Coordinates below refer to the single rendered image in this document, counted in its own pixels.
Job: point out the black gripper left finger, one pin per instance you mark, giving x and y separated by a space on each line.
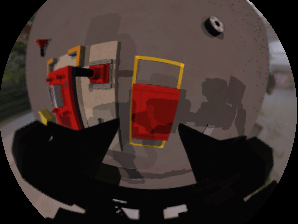
88 145

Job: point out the yellow rectangular outline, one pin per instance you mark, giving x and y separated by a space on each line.
136 58

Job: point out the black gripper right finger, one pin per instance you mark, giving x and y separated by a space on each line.
204 152

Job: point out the yellow rectangular block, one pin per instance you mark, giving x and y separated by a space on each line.
46 116

